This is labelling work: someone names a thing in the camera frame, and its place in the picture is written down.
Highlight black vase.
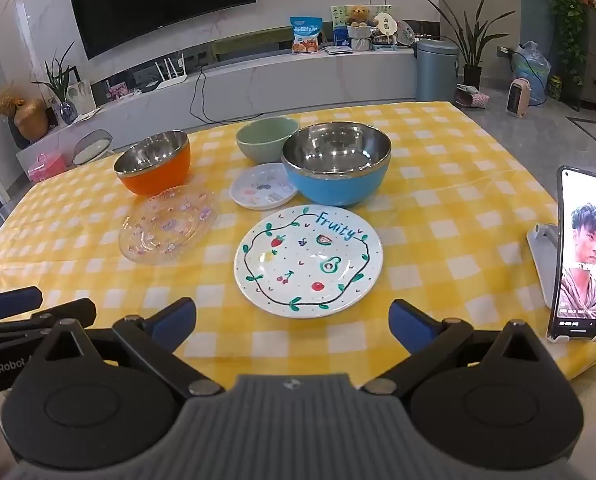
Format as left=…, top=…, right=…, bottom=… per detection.
left=8, top=119, right=29, bottom=150

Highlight pale green bowl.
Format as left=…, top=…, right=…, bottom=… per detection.
left=236, top=116, right=299, bottom=165

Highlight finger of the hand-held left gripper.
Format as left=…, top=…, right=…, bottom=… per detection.
left=0, top=298, right=97, bottom=351
left=0, top=286, right=44, bottom=323

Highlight black flat television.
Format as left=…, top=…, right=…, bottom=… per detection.
left=66, top=0, right=257, bottom=60

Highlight white hand fan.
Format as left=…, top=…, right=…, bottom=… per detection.
left=375, top=11, right=401, bottom=41

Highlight white router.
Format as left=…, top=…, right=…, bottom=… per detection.
left=155, top=55, right=187, bottom=90

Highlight small white printed plate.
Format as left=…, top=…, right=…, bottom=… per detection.
left=229, top=162, right=298, bottom=210

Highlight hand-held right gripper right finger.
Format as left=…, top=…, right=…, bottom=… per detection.
left=366, top=298, right=560, bottom=397

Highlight blue snack bag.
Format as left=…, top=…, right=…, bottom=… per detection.
left=290, top=16, right=323, bottom=55

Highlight green leafy plant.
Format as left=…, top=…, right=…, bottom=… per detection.
left=32, top=42, right=76, bottom=106

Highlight white framed picture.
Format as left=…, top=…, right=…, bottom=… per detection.
left=70, top=80, right=97, bottom=113

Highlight dried yellow flowers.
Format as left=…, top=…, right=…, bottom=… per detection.
left=0, top=85, right=26, bottom=118

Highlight white phone stand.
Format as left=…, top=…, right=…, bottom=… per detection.
left=526, top=223, right=562, bottom=308

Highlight stainless steel bowl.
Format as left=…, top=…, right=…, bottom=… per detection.
left=113, top=130, right=192, bottom=197

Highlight pink space heater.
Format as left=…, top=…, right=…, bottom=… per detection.
left=507, top=78, right=530, bottom=119

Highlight potted long-leaf plant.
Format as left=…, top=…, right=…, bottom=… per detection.
left=428, top=0, right=501, bottom=88

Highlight clear glass patterned plate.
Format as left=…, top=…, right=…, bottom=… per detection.
left=118, top=187, right=219, bottom=266

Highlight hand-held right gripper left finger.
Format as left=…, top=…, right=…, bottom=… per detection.
left=25, top=297, right=225, bottom=397

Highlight blue steel bowl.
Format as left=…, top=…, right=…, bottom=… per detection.
left=281, top=122, right=393, bottom=207

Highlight yellow checked tablecloth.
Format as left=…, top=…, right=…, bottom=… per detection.
left=0, top=101, right=596, bottom=392

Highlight smartphone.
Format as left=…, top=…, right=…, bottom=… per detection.
left=547, top=165, right=596, bottom=343

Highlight white marble TV console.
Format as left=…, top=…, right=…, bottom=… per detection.
left=15, top=35, right=460, bottom=161

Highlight large white fruit-print plate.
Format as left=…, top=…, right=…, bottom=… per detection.
left=234, top=205, right=383, bottom=319

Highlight trailing vine plant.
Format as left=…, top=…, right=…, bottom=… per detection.
left=533, top=0, right=596, bottom=86

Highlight pink plastic box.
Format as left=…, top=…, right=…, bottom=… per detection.
left=28, top=152, right=66, bottom=183

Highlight large water bottle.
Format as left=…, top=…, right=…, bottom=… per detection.
left=512, top=41, right=551, bottom=106

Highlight black cable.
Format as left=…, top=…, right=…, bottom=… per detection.
left=189, top=69, right=240, bottom=124

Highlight grey-blue trash can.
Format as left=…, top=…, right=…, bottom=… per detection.
left=415, top=39, right=460, bottom=103

